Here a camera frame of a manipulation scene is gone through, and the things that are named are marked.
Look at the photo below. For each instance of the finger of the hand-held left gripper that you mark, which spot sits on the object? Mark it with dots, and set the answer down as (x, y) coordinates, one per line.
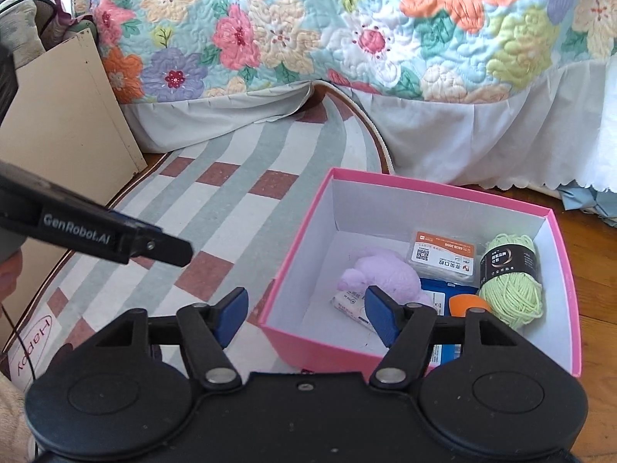
(164, 247)

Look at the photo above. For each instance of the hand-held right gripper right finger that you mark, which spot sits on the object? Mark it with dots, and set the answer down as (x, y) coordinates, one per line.
(381, 316)

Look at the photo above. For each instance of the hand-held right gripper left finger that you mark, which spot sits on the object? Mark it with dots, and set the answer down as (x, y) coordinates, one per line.
(232, 316)

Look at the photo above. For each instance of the white tissue packet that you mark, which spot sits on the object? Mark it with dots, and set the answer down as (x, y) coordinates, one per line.
(349, 306)

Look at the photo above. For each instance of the purple plush toy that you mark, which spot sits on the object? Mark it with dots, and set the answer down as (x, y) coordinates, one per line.
(385, 275)

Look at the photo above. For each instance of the blue wipes packet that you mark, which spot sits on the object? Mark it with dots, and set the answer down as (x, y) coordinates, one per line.
(438, 294)

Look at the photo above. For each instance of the orange makeup sponge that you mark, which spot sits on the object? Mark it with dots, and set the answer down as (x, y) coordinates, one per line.
(465, 306)

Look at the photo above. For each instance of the clear box orange label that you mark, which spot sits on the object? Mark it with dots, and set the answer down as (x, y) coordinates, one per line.
(441, 255)

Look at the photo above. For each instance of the pink storage box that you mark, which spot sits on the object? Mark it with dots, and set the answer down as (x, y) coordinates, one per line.
(385, 207)

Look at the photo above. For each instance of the striped checkered rug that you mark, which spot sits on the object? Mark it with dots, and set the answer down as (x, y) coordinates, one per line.
(241, 164)

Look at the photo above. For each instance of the green yarn skein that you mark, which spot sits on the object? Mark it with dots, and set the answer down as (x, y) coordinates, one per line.
(511, 294)

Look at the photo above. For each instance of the grey cloth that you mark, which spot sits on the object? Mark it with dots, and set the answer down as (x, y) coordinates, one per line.
(19, 29)

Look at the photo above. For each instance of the beige fuzzy cloth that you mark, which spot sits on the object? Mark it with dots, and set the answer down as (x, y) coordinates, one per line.
(12, 415)

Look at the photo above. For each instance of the blue cloth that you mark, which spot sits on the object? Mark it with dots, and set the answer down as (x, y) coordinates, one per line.
(583, 200)

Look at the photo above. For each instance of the floral quilted bedspread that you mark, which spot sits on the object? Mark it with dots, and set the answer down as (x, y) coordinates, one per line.
(337, 9)

